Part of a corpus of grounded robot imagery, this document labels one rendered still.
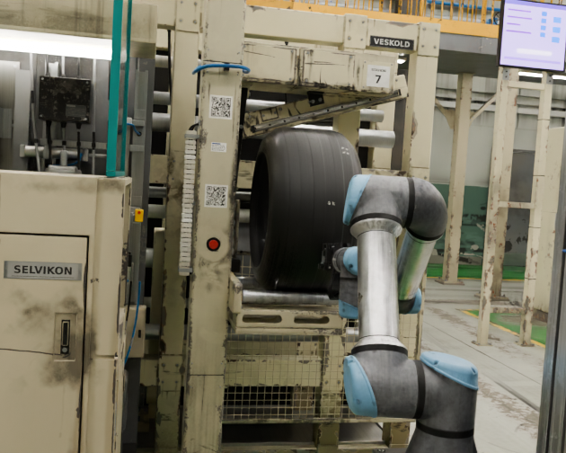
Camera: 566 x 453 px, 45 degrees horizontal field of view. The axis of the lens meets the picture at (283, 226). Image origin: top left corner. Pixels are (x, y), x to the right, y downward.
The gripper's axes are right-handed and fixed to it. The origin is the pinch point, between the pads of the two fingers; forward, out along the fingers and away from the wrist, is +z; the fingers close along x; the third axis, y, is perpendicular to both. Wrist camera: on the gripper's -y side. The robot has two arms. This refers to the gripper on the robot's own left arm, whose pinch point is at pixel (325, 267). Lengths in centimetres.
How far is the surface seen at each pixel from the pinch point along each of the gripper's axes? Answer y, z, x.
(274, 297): -10.7, 11.1, 14.0
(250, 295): -10.0, 11.1, 22.1
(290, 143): 39.1, 3.4, 12.1
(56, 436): -36, -61, 72
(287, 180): 26.4, -3.1, 14.2
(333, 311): -14.6, 9.8, -5.8
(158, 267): -3, 93, 50
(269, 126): 54, 51, 11
